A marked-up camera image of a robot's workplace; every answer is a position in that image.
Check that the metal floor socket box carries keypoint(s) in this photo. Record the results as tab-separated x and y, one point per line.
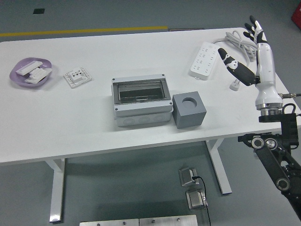
196	200
187	176

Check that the small white plastic part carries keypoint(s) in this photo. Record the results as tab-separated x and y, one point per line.
33	80

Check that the black floor cover plate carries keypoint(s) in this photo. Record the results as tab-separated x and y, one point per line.
38	11

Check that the white table left leg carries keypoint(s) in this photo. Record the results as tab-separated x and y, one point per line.
56	188

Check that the grey electrical box clear lid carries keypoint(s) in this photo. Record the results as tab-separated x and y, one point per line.
141	110

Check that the red object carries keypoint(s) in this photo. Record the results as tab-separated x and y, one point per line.
296	14

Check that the metal plate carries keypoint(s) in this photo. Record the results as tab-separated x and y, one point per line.
167	221
108	223

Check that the white plastic switch part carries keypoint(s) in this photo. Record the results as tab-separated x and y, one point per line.
41	72

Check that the white table right leg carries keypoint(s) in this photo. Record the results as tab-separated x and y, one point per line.
221	169

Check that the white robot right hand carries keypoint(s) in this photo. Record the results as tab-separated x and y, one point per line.
265	70

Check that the white power strip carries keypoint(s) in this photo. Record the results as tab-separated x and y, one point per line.
202	63

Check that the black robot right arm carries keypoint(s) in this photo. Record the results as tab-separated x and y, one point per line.
270	160

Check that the white wall socket panel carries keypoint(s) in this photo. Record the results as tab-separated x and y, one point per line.
70	81

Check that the grey cube with round hole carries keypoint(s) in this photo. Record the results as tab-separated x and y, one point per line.
188	115

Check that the long white plastic bar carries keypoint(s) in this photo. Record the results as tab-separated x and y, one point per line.
28	67

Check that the white table leg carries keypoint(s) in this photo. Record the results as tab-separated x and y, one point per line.
56	188
221	169

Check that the purple plate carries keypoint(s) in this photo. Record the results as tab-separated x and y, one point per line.
18	78

